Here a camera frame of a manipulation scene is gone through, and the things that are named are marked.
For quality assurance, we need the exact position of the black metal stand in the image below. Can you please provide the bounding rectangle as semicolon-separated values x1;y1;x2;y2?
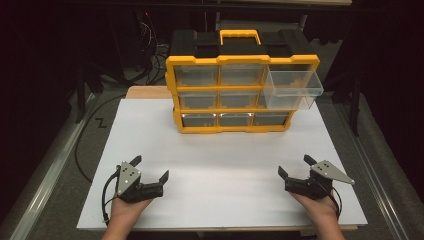
73;61;105;125
349;74;364;137

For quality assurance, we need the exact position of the person's right hand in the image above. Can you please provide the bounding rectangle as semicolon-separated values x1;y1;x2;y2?
288;191;340;229

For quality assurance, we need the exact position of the grey foam panel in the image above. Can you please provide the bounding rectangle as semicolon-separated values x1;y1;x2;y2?
309;37;344;86

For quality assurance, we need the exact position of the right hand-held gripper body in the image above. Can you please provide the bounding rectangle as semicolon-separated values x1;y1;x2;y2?
284;160;356;201

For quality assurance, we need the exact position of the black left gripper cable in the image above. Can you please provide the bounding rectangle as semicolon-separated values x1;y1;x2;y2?
101;165;122;225

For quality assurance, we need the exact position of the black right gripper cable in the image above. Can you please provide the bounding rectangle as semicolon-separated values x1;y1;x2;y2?
327;186;344;222

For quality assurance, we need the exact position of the clear plastic drawer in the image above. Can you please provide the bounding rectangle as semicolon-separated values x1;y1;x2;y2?
263;69;325;111

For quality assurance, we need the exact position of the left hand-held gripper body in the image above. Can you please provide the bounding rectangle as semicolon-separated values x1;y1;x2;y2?
114;161;165;204

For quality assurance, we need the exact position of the yellow black organizer case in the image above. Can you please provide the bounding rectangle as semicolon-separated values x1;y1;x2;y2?
164;29;321;135

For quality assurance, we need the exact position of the person's left hand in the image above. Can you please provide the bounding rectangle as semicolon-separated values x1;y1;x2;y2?
109;195;155;232

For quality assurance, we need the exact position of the long black floor cable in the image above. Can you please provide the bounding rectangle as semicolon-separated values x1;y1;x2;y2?
74;94;127;185

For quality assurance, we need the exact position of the aluminium floor rail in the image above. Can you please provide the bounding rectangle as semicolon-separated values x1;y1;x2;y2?
334;101;413;240
9;93;98;240

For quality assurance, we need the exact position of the grid of clear bins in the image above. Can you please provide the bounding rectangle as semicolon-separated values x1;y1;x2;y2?
173;63;290;128

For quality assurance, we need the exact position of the bundle of background cables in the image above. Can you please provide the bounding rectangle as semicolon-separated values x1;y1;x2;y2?
134;11;172;86

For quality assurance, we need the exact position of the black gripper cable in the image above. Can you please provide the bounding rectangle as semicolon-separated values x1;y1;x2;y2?
327;186;344;222
101;165;122;225

